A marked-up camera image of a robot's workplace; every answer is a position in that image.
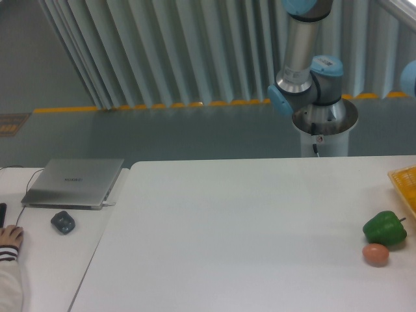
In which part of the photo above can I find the silver closed laptop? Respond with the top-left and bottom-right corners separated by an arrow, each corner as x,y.
21,159 -> 124,210

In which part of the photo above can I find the person's hand on mouse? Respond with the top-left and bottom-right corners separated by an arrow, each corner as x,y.
0,225 -> 24,250

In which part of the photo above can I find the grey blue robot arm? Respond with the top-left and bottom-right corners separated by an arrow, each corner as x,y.
268,1 -> 415,114

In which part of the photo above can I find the green bell pepper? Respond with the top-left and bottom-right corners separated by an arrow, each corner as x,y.
363,211 -> 407,246

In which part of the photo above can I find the white sleeved forearm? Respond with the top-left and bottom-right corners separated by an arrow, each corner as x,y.
1,245 -> 23,311

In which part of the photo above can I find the yellow woven basket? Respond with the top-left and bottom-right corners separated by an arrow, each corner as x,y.
387,165 -> 416,218

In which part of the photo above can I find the black mouse cable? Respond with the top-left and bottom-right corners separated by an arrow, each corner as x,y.
0,165 -> 45,226

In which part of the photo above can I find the white folding partition screen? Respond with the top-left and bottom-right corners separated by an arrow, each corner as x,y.
40,1 -> 415,109

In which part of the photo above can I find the black phone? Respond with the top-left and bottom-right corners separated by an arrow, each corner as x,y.
0,203 -> 7,228

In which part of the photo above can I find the brown egg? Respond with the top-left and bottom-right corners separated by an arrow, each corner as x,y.
362,243 -> 389,264

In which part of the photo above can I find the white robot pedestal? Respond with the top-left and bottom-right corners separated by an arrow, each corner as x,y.
292,99 -> 358,157

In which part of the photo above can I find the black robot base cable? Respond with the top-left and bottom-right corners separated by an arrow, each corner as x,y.
310,122 -> 321,158

